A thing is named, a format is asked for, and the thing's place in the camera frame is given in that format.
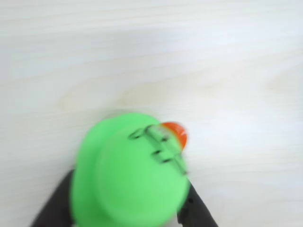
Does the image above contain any green rubber duck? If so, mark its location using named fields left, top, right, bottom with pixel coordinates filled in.
left=71, top=112, right=191, bottom=227

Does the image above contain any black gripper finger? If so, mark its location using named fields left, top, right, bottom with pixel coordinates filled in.
left=177, top=181, right=221, bottom=227
left=30, top=168, right=79, bottom=227

